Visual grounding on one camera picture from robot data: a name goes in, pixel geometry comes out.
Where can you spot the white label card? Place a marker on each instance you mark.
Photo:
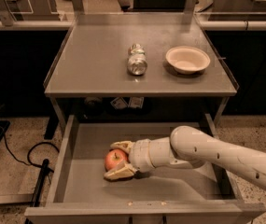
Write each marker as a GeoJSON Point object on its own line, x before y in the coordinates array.
{"type": "Point", "coordinates": [119, 103]}
{"type": "Point", "coordinates": [136, 102]}

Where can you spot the black bar on floor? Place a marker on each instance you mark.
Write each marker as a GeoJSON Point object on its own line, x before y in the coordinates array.
{"type": "Point", "coordinates": [39, 183]}

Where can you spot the silver crushed soda can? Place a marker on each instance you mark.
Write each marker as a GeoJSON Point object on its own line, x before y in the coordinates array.
{"type": "Point", "coordinates": [137, 60]}

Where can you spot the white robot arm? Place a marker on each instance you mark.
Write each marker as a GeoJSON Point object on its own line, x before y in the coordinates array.
{"type": "Point", "coordinates": [188, 148]}

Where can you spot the red apple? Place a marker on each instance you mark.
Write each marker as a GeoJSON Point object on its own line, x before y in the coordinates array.
{"type": "Point", "coordinates": [114, 157]}

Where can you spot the white paper bowl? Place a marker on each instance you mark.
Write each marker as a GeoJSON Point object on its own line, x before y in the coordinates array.
{"type": "Point", "coordinates": [187, 60]}

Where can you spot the white horizontal rail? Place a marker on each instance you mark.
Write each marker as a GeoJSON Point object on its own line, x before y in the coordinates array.
{"type": "Point", "coordinates": [37, 26]}

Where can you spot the white label card left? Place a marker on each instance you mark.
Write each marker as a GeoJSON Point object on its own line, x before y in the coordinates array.
{"type": "Point", "coordinates": [119, 103]}

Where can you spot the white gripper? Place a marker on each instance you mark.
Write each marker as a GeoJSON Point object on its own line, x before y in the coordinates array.
{"type": "Point", "coordinates": [141, 156]}

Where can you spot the dark round object under counter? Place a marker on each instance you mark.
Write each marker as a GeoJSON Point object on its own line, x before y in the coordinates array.
{"type": "Point", "coordinates": [93, 104]}

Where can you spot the grey counter cabinet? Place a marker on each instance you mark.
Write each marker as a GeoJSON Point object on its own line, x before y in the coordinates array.
{"type": "Point", "coordinates": [92, 61]}

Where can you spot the white label card right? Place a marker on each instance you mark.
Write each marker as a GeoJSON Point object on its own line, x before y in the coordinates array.
{"type": "Point", "coordinates": [136, 102]}

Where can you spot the grey open drawer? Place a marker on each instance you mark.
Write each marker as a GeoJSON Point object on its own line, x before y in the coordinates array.
{"type": "Point", "coordinates": [79, 193]}

